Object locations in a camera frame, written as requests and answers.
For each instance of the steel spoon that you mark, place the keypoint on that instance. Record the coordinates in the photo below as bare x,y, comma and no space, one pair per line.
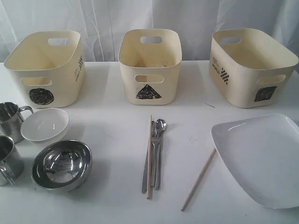
160,128

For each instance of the steel fork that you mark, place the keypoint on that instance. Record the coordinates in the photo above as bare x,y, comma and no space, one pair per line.
156,142

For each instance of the wooden chopstick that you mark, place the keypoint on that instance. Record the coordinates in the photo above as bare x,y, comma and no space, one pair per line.
198,180
149,160

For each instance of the steel table knife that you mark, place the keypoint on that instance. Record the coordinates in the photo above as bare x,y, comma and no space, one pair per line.
144,180

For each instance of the stainless steel bowl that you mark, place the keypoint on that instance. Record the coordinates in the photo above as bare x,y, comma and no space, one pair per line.
62,166

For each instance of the white ceramic bowl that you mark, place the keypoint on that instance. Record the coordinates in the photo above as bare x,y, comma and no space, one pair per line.
45,126

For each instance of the steel mug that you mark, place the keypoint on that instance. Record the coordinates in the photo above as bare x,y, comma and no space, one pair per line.
11,120
11,163

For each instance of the cream bin with triangle mark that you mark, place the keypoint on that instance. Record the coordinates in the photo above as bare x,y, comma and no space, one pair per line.
150,61

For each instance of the white curtain backdrop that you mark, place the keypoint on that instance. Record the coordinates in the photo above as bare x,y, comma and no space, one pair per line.
103,23

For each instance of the cream bin with circle mark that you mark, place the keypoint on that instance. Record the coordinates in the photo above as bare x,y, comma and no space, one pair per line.
48,68

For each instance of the cream bin with square mark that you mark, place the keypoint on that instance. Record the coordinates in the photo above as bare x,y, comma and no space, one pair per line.
249,67

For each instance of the white square plate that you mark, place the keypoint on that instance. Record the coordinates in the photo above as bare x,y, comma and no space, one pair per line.
262,155

